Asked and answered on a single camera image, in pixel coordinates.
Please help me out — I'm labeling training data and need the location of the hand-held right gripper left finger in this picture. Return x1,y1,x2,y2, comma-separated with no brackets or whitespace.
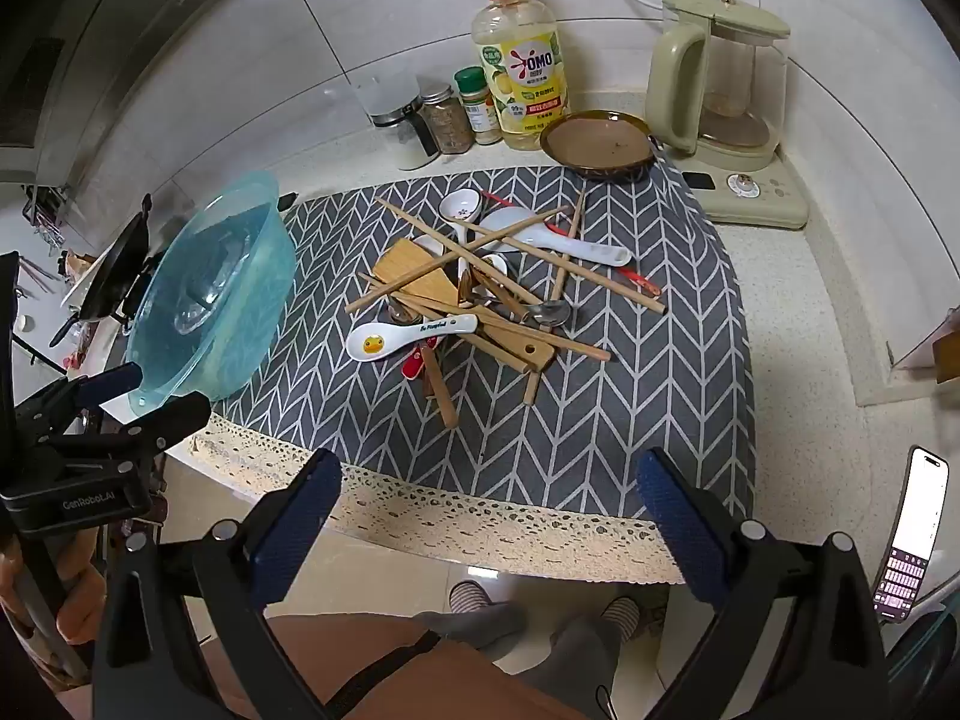
90,448,346,720

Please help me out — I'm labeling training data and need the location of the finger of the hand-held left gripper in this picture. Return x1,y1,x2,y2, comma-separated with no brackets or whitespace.
15,362,143,428
37,391,212,470

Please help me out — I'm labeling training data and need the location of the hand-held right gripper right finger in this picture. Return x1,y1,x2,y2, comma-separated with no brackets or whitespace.
636,447,890,720

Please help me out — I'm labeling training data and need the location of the blue plastic bowl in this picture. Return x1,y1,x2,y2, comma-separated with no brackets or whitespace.
124,169,299,415

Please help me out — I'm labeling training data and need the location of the pile of wooden chopsticks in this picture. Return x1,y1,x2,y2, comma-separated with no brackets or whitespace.
345,187,668,407

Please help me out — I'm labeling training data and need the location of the striped slipper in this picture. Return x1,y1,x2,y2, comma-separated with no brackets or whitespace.
448,580,494,616
600,595,641,646

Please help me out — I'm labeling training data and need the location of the black wok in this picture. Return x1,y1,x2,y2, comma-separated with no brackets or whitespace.
51,193,170,350

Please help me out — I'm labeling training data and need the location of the brown apron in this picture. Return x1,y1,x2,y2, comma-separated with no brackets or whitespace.
202,613,590,720

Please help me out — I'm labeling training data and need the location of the grey herringbone cloth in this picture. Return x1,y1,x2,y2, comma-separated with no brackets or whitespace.
191,157,757,586

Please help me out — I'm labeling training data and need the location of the person's right leg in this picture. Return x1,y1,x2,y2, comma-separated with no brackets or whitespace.
538,613,625,720

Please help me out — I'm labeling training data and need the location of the person's leg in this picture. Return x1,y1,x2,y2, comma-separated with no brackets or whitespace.
415,602,527,665
538,613,625,720

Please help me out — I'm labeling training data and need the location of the white duck-print ceramic spoon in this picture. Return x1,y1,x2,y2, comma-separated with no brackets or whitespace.
345,313,479,362

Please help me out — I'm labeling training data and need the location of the person's left leg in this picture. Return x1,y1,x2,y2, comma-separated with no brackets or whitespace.
415,602,527,665

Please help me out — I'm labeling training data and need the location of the smartphone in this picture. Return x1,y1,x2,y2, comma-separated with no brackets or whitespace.
872,445,952,623

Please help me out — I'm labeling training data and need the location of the wooden spatula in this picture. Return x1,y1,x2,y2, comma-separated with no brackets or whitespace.
372,238,557,376

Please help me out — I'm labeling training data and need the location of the dark round container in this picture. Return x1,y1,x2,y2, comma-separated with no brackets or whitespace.
885,611,960,720

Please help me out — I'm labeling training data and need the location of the red chopstick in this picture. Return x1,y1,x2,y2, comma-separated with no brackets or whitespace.
480,191,662,295

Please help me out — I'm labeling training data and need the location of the metal range hood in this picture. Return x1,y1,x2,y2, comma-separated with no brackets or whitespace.
0,0,233,185

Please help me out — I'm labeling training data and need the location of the white flower-print ceramic spoon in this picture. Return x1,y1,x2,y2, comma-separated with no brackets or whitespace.
438,187,485,242

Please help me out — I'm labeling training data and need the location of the clamp-lid glass salt jar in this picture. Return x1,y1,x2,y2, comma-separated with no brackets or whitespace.
349,67,442,171

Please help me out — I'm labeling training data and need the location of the brown ceramic plate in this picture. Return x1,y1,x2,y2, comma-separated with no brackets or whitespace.
538,110,659,183

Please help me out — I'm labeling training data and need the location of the metal-lid glass spice jar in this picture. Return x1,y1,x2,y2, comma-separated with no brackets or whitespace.
416,77,475,156

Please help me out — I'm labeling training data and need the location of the green-lid spice jar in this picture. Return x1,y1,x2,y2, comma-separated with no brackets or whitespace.
453,66,502,146

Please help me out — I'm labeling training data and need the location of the cream glass kettle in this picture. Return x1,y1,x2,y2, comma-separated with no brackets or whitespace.
645,0,792,160

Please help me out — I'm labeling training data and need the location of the yellow dish soap bottle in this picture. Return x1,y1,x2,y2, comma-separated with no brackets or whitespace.
471,0,571,152

